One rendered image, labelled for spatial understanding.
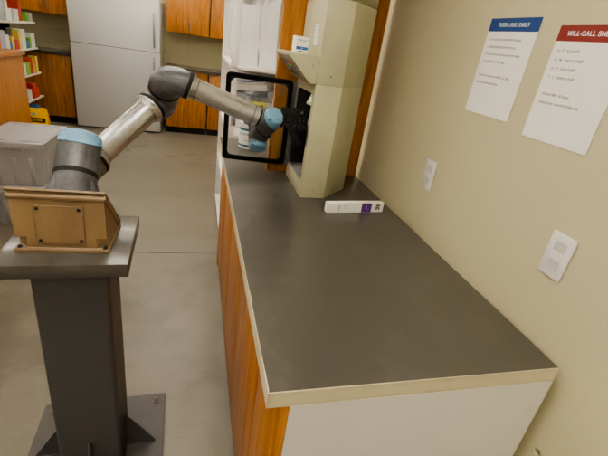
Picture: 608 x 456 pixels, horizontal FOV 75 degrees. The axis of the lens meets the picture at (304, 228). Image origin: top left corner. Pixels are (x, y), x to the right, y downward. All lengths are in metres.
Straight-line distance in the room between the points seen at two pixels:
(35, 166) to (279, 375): 2.88
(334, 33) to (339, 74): 0.14
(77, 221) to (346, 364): 0.79
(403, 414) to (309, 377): 0.25
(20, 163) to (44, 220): 2.27
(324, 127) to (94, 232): 0.95
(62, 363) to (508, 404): 1.26
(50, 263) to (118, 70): 5.49
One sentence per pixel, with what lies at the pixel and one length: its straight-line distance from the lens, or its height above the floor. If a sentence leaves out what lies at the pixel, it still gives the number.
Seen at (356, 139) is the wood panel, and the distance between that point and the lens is 2.14.
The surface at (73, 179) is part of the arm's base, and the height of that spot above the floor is 1.12.
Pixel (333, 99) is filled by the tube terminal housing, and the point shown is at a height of 1.36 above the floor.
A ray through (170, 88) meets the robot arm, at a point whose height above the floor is 1.34.
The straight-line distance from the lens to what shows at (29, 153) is 3.44.
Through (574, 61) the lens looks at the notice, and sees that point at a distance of 1.22.
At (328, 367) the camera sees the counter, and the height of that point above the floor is 0.94.
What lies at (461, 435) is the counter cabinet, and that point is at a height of 0.74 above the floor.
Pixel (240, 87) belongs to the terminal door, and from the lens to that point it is 1.93.
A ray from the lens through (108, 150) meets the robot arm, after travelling 1.49.
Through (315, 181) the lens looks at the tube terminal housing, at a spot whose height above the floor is 1.02.
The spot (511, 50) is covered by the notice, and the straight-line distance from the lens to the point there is 1.39.
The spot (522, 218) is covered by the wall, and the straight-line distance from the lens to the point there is 1.25.
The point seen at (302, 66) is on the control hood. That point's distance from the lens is 1.62.
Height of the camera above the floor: 1.54
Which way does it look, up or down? 25 degrees down
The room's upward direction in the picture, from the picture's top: 9 degrees clockwise
